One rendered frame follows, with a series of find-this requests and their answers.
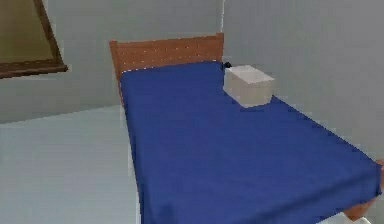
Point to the small black object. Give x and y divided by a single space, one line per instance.
227 65

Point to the white box-shaped pillow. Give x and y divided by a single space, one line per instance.
248 85

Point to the brown framed window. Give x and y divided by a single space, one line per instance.
23 36

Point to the blue bed with wooden frame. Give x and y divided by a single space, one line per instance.
226 150

